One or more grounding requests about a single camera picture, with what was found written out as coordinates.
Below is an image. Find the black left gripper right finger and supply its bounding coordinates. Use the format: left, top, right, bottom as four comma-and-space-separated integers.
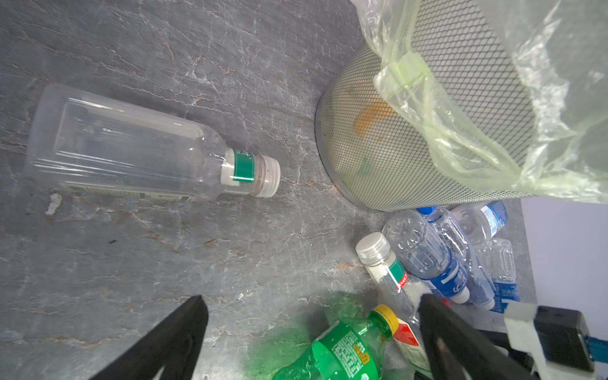
418, 294, 537, 379

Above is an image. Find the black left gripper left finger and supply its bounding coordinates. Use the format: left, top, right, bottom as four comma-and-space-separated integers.
93, 295, 209, 379

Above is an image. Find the slim clear bottle silver cap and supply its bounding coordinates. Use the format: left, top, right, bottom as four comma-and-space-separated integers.
356, 232, 431, 325

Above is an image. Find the green soda bottle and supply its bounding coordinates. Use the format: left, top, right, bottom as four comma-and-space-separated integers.
273, 305, 399, 379

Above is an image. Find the clear square bottle green label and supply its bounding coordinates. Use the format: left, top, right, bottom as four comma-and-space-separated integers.
25, 84, 281, 202

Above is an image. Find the water bottle near bin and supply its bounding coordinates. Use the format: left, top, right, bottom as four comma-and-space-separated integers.
451, 200, 508, 245

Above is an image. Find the mesh bin with green bag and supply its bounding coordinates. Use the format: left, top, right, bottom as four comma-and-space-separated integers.
315, 1, 607, 212

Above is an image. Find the clear bottle red cap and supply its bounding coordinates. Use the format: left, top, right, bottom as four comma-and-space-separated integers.
389, 297, 433, 379

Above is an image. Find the long clear bottle blue cap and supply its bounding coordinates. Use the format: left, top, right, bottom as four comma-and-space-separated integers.
416, 207, 496, 310

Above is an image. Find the water bottle blue label right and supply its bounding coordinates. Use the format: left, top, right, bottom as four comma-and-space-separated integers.
476, 238, 521, 314

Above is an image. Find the water bottle blue label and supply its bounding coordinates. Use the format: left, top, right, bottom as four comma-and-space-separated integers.
383, 210, 470, 304
476, 238, 521, 314

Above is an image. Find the water bottle blue label centre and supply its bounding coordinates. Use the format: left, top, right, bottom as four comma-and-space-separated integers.
383, 210, 470, 304

